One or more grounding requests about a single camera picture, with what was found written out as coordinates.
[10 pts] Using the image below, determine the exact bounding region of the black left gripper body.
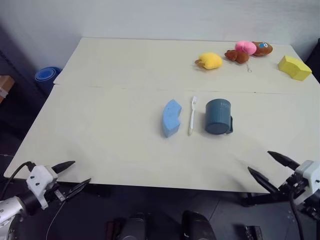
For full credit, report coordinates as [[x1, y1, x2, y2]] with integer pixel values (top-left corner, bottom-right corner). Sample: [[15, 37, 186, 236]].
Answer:
[[43, 181, 74, 204]]

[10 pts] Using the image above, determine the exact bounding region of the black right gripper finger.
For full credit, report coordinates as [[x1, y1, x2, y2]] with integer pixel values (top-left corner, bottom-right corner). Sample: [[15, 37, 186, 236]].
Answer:
[[247, 166, 279, 195], [267, 150, 301, 171]]

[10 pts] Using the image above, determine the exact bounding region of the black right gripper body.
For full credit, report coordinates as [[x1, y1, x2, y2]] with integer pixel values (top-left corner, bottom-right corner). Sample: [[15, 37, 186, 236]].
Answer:
[[276, 171, 306, 199]]

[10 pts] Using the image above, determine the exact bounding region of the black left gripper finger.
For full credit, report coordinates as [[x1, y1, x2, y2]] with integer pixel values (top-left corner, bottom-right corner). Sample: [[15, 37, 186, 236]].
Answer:
[[50, 160, 76, 175], [64, 177, 92, 202]]

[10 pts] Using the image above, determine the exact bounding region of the dark rounded shape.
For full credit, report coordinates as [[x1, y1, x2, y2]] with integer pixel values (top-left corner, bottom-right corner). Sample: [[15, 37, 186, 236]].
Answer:
[[180, 210, 219, 240], [119, 212, 149, 240]]

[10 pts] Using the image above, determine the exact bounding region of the blue-grey ribbed cup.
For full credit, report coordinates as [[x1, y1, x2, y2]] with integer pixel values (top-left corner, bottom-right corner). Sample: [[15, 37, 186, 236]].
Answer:
[[204, 98, 236, 136]]

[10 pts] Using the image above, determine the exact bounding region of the curved yellow sponge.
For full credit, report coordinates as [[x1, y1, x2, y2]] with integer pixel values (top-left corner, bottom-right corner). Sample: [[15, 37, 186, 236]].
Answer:
[[277, 55, 313, 82]]

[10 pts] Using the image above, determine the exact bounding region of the white toothbrush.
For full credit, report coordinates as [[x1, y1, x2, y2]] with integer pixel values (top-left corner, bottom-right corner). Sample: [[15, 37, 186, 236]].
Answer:
[[187, 96, 199, 137]]

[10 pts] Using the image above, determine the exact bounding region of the brown cardboard box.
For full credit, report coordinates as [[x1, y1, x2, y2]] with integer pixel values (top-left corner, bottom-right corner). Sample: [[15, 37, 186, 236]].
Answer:
[[0, 74, 15, 104]]

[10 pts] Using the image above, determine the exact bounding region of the curved blue sponge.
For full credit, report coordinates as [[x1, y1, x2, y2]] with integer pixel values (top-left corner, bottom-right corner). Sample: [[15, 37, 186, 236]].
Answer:
[[160, 99, 183, 139]]

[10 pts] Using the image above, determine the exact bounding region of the brown plush toy blue patch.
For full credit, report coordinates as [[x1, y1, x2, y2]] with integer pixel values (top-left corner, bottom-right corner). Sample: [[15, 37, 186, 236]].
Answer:
[[251, 41, 274, 58]]

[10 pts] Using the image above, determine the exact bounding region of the small brown plush toy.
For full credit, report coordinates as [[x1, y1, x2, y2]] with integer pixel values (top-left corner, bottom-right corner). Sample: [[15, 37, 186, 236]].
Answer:
[[224, 49, 251, 65]]

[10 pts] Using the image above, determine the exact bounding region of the pink plush toy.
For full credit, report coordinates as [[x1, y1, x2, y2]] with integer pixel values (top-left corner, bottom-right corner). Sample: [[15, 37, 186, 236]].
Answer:
[[234, 40, 258, 55]]

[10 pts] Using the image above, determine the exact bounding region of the yellow plush toy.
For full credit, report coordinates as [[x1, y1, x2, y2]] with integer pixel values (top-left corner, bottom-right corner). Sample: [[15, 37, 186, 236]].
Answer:
[[194, 51, 223, 70]]

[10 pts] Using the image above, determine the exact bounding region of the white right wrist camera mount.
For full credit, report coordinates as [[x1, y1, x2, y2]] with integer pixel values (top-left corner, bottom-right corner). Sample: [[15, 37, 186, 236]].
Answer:
[[294, 160, 320, 204]]

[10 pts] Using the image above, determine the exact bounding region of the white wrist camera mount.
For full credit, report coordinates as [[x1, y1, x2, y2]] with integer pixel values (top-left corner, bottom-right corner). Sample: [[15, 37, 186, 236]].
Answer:
[[294, 160, 320, 204], [25, 164, 59, 211]]

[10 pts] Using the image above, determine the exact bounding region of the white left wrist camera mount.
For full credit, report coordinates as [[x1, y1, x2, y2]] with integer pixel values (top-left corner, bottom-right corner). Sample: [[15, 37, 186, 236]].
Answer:
[[25, 164, 59, 211]]

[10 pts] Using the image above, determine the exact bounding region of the thin grey wire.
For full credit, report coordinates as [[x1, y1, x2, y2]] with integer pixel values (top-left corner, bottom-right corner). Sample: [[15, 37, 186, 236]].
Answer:
[[45, 199, 66, 240]]

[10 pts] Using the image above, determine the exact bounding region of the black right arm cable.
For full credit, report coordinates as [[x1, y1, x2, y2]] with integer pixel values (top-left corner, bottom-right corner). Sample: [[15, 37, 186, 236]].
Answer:
[[287, 188, 309, 240]]

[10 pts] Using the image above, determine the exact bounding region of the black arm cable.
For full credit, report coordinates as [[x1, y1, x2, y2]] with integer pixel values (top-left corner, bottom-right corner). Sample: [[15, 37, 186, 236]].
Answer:
[[0, 161, 35, 200], [287, 188, 309, 240]]

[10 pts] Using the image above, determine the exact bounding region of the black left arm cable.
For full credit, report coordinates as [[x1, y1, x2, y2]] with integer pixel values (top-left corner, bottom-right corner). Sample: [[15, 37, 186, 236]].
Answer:
[[0, 161, 35, 200]]

